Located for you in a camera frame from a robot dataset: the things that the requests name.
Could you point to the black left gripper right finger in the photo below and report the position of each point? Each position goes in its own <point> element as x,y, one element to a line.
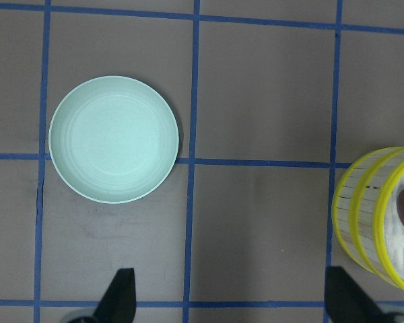
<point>345,300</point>

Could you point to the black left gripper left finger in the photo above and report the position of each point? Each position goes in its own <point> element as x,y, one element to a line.
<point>118,303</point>

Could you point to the yellow steamer basket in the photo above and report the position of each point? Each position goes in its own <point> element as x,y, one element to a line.
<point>387,229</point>
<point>354,202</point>

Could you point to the pale green plate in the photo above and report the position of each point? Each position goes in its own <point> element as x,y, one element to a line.
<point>113,139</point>

